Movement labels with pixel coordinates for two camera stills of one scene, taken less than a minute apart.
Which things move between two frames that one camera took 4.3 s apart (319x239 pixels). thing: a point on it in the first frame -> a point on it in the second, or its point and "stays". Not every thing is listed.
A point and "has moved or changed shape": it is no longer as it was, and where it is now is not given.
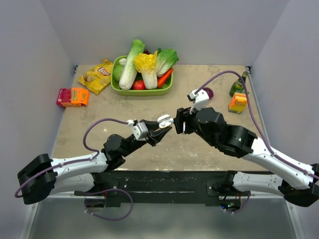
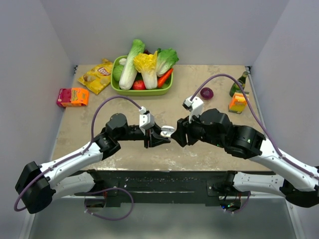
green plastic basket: [166, 89] stays
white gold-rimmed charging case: [165, 121] has moved or changed shape
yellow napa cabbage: [146, 64] stays
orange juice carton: [239, 102] stays
